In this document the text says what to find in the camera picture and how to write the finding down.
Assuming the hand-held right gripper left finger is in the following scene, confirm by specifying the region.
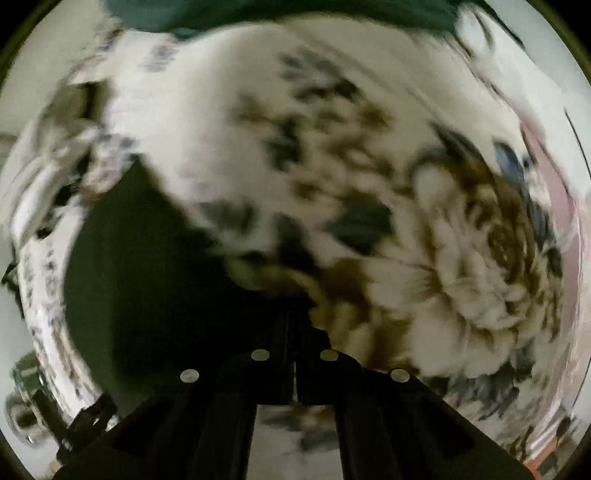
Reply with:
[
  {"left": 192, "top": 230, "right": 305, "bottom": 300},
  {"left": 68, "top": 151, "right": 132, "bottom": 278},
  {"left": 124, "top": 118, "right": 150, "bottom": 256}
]
[{"left": 54, "top": 307, "right": 295, "bottom": 480}]

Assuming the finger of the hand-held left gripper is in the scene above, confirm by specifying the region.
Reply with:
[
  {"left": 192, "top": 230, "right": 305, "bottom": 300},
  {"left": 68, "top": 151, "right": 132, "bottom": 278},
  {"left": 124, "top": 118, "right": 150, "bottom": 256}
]
[{"left": 52, "top": 392, "right": 120, "bottom": 462}]

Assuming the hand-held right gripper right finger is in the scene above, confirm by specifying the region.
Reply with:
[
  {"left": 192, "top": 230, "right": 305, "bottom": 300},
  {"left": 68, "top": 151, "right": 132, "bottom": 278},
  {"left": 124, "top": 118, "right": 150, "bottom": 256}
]
[{"left": 295, "top": 308, "right": 536, "bottom": 480}]

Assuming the dark striped garment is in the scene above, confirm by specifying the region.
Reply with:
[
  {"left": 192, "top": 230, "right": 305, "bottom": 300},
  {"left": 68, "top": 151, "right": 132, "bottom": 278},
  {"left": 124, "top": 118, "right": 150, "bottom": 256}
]
[{"left": 64, "top": 156, "right": 319, "bottom": 403}]

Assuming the floral printed blanket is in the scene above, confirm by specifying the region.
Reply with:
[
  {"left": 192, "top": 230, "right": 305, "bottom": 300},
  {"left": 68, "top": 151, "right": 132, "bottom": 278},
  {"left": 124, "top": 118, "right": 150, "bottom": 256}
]
[{"left": 9, "top": 18, "right": 583, "bottom": 476}]

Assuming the white folded cloth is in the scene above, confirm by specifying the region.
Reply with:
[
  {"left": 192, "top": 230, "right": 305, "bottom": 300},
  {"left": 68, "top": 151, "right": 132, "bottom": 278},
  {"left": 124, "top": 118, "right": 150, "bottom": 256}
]
[{"left": 9, "top": 80, "right": 116, "bottom": 241}]

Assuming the pink cloth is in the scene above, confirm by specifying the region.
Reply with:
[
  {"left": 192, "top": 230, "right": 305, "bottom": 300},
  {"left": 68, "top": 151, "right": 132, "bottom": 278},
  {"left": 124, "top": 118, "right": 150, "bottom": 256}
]
[{"left": 519, "top": 117, "right": 583, "bottom": 416}]

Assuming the dark green blanket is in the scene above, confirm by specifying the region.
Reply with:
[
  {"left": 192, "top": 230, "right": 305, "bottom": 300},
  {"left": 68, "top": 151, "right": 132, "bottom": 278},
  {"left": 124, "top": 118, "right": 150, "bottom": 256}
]
[{"left": 106, "top": 0, "right": 462, "bottom": 35}]

